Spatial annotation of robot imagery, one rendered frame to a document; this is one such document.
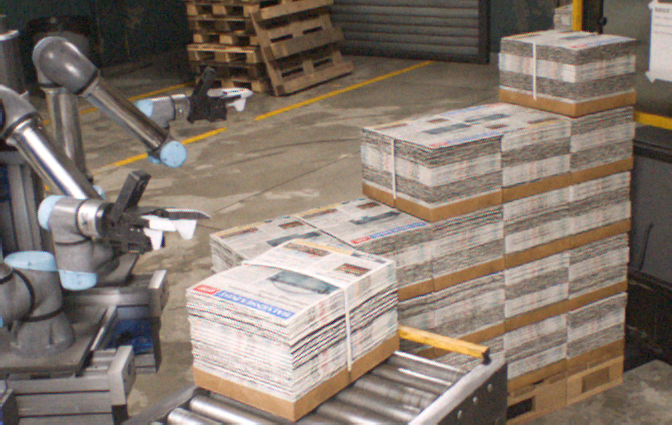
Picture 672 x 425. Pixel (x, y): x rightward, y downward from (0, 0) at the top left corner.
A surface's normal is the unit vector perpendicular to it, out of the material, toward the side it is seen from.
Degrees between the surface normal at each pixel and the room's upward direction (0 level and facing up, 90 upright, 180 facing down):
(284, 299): 1
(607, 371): 90
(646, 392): 0
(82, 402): 90
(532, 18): 90
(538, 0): 90
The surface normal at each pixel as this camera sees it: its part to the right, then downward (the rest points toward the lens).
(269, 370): -0.61, 0.28
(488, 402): 0.80, 0.15
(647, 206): -0.85, 0.21
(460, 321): 0.51, 0.25
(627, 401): -0.05, -0.95
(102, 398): 0.00, 0.31
